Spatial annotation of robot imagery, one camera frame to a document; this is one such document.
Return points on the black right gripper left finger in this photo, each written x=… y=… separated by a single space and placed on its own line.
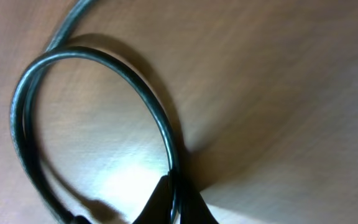
x=159 y=206

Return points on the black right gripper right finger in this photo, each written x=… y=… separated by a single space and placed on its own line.
x=191 y=206

